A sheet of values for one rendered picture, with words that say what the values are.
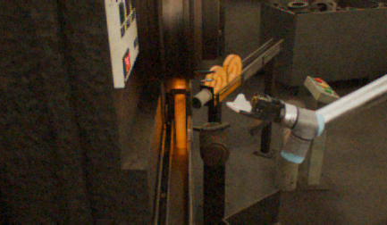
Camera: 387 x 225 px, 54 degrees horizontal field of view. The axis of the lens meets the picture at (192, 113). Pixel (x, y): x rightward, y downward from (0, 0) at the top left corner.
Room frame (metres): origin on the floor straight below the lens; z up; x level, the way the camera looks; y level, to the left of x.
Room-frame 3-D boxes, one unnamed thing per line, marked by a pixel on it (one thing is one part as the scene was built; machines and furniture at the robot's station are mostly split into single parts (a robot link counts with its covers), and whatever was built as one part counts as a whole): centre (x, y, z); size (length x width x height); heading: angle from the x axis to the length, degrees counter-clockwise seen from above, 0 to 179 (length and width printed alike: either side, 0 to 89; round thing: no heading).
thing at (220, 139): (1.53, -0.09, 0.27); 0.22 x 0.13 x 0.53; 0
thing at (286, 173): (1.84, -0.53, 0.26); 0.12 x 0.12 x 0.52
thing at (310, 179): (1.88, -0.69, 0.31); 0.24 x 0.16 x 0.62; 0
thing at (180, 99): (1.20, 0.04, 0.75); 0.18 x 0.03 x 0.18; 2
